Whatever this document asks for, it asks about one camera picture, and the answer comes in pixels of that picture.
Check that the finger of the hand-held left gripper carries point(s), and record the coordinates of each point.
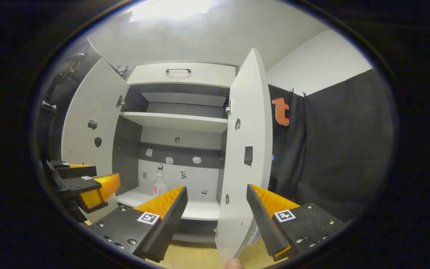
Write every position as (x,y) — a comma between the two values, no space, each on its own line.
(82,184)
(77,172)

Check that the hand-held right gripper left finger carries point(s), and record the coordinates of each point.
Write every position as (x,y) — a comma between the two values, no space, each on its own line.
(170,220)

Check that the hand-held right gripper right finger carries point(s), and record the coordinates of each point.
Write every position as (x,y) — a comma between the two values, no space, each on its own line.
(265,224)

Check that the white cabinet door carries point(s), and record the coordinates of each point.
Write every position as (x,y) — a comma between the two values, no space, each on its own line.
(246,112)
(88,149)

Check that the clear bottle with pink label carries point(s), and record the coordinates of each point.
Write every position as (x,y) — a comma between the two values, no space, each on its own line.
(159,186)

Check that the white cabinet shelf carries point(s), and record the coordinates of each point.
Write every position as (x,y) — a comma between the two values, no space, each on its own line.
(177,121)

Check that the white and grey cabinet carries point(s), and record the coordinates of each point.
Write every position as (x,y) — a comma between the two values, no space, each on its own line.
(179,112)

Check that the white cabinet drawer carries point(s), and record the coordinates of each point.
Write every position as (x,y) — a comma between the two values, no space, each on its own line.
(207,76)

